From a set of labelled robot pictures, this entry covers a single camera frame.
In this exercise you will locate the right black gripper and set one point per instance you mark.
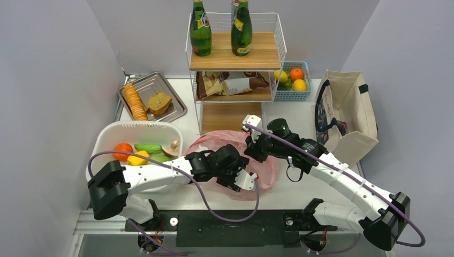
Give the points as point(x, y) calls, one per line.
point(253, 149)

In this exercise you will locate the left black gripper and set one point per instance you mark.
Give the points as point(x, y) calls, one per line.
point(240, 163)

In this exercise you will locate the pink plastic grocery bag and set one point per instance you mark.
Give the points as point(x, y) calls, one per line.
point(267, 171)

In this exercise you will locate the beige canvas tote bag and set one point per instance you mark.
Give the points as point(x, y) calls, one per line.
point(345, 96)

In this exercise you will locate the purple snack packet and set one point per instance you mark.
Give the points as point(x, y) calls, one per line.
point(342, 127)

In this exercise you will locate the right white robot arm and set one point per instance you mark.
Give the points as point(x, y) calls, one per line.
point(380, 216)

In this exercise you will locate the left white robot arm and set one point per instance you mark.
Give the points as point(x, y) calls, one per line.
point(114, 189)

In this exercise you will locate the blue plastic basket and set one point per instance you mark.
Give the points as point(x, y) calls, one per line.
point(292, 95)

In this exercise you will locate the green leafy vegetable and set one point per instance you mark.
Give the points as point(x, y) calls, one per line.
point(161, 158)

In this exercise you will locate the green grapes bunch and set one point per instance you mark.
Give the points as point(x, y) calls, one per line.
point(287, 85)

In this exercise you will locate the yellow lemon in basket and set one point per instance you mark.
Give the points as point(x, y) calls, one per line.
point(299, 85)

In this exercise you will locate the orange fruit in basket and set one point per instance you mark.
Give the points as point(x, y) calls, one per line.
point(297, 74)

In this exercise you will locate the white brown snack bag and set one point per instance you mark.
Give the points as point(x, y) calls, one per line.
point(221, 83)

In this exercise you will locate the slice of brown bread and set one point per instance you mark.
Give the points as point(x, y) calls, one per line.
point(159, 103)

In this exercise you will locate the yellow bell pepper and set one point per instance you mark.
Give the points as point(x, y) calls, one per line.
point(138, 161)

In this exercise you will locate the orange tomato in basin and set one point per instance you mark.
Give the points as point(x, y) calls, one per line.
point(122, 150)

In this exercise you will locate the stack of round crackers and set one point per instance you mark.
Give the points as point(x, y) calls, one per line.
point(135, 103)

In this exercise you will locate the metal tray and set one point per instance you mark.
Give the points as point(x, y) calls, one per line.
point(149, 85)

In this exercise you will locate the white plastic basin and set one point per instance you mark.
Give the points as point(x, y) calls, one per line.
point(134, 132)

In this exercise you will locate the right green glass bottle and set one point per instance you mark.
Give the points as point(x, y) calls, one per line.
point(241, 28)

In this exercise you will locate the green glass bottle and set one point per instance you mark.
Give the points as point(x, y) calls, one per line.
point(241, 28)
point(200, 31)

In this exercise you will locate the left green glass bottle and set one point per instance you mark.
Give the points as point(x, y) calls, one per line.
point(200, 31)

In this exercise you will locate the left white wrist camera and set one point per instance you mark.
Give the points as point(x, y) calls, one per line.
point(245, 180)

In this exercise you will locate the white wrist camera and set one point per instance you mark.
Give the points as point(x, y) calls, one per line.
point(245, 180)
point(252, 124)

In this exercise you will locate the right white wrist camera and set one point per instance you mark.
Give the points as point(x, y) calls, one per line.
point(252, 124)

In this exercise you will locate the white wire shelf rack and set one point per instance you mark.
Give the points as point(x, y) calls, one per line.
point(267, 56)

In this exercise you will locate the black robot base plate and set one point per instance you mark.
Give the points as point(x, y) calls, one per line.
point(199, 228)

